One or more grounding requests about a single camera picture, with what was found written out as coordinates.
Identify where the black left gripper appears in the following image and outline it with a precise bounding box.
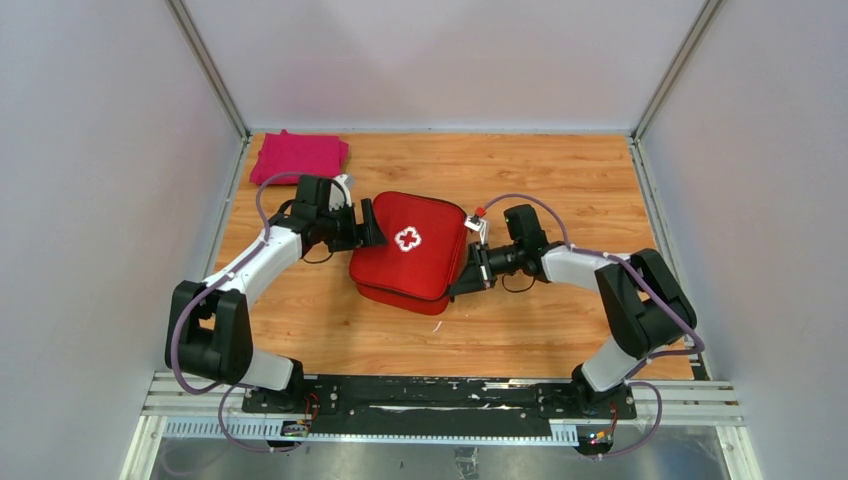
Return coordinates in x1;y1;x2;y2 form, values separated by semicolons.
317;199;388;254

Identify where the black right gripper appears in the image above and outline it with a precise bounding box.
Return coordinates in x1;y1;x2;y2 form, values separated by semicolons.
451;240;525;296

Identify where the black red medicine case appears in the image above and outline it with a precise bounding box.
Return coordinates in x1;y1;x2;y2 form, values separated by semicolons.
349;191;467;315

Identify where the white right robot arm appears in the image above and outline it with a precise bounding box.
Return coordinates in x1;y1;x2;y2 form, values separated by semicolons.
448;204;704;418

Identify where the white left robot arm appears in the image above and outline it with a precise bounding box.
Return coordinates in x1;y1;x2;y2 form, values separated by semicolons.
164;174;387;413

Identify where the pink folded cloth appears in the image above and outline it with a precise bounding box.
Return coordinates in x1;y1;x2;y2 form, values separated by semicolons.
249;130;350;185

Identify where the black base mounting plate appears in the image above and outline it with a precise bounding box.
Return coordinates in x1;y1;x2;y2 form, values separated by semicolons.
242;375;636;438

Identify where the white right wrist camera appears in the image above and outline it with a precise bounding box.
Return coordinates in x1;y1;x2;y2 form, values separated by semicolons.
464;214;489;245

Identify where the aluminium frame rail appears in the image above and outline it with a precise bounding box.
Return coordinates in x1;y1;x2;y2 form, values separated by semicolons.
164;0;250;143

